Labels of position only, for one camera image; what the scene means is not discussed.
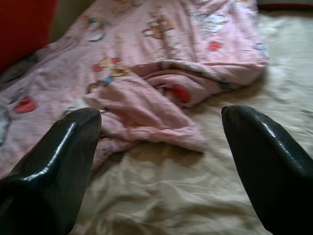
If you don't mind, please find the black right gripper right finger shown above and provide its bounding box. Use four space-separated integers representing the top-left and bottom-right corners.
221 105 313 235

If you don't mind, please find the beige floral bed sheet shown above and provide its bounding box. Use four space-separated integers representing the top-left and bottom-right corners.
70 9 313 235

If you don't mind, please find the pink cartoon print quilt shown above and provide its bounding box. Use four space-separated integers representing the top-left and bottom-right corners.
0 0 269 172

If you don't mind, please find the long red cushion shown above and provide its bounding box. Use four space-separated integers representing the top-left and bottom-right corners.
0 0 58 74

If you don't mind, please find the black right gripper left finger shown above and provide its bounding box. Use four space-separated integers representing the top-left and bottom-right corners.
0 107 102 235

